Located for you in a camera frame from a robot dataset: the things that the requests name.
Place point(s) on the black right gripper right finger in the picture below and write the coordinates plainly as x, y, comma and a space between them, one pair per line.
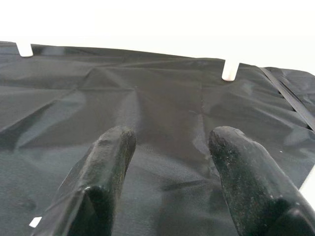
251, 177

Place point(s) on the white plastic table leg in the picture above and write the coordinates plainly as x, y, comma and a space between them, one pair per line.
230, 71
24, 50

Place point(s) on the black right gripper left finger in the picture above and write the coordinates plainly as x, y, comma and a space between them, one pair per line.
98, 177

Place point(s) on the small white plastic scrap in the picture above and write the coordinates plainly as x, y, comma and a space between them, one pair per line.
35, 222

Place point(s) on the black tablecloth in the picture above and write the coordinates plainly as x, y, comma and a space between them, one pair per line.
160, 103

